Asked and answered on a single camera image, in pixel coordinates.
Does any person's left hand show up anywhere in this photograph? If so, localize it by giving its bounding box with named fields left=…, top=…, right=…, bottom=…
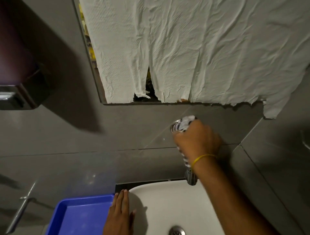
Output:
left=103, top=189, right=137, bottom=235

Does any person's right hand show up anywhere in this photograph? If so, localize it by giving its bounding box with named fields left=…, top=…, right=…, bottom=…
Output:
left=173, top=119, right=221, bottom=162

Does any black and white striped cloth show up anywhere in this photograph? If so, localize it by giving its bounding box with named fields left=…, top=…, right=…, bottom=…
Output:
left=173, top=115, right=198, bottom=168

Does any person's right forearm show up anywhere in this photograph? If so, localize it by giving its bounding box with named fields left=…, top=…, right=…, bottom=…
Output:
left=192, top=155, right=279, bottom=235

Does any yellow wristband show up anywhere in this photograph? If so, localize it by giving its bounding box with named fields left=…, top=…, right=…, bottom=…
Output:
left=191, top=154, right=217, bottom=169

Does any white sink basin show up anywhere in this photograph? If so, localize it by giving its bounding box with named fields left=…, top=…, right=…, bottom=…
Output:
left=128, top=179, right=227, bottom=235

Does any chrome faucet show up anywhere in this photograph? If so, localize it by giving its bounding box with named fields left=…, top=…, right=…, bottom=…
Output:
left=169, top=118, right=199, bottom=186

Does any blue plastic tray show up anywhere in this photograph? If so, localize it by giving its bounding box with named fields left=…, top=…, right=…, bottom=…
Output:
left=45, top=195, right=116, bottom=235

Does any metal sink drain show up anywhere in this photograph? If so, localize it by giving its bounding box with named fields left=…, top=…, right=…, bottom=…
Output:
left=169, top=225, right=186, bottom=235

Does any white paper towel sheet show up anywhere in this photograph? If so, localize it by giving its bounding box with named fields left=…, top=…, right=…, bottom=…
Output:
left=188, top=0, right=310, bottom=119
left=79, top=0, right=151, bottom=104
left=145, top=0, right=199, bottom=103

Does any wall mirror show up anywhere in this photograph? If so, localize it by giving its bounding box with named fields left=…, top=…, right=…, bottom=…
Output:
left=72, top=0, right=265, bottom=105

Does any dark wall dispenser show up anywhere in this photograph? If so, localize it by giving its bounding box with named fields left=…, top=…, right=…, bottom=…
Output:
left=0, top=0, right=52, bottom=111

